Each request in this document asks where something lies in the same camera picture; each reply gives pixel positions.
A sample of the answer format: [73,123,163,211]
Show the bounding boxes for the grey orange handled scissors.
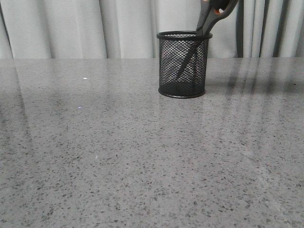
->
[177,0,238,79]

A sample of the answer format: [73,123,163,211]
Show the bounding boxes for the black mesh pen bucket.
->
[157,31,212,98]

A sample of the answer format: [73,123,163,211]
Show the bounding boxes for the white pleated curtain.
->
[0,0,304,59]

